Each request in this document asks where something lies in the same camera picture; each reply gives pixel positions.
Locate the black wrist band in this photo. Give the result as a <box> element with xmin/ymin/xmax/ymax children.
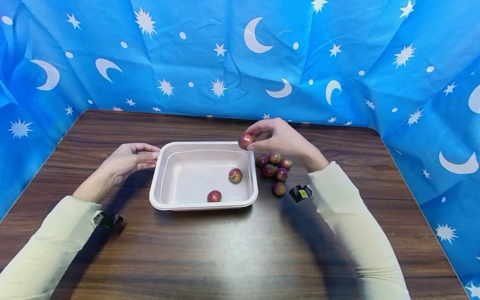
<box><xmin>289</xmin><ymin>185</ymin><xmax>314</xmax><ymax>204</ymax></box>
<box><xmin>92</xmin><ymin>211</ymin><xmax>124</xmax><ymax>229</ymax></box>

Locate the person's left hand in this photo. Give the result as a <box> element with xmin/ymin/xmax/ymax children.
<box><xmin>100</xmin><ymin>143</ymin><xmax>161</xmax><ymax>186</ymax></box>

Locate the pale pink plastic tray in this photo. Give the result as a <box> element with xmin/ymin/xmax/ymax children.
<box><xmin>149</xmin><ymin>141</ymin><xmax>259</xmax><ymax>211</ymax></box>

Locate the person's left forearm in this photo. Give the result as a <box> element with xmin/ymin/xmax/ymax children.
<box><xmin>0</xmin><ymin>167</ymin><xmax>114</xmax><ymax>300</ymax></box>

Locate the person's right forearm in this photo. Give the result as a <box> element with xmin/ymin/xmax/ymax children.
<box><xmin>302</xmin><ymin>152</ymin><xmax>412</xmax><ymax>300</ymax></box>

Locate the person's right hand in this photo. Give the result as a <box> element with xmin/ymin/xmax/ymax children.
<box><xmin>245</xmin><ymin>117</ymin><xmax>330</xmax><ymax>173</ymax></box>

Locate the pile of red fruits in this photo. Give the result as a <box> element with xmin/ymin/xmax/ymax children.
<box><xmin>255</xmin><ymin>152</ymin><xmax>293</xmax><ymax>197</ymax></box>

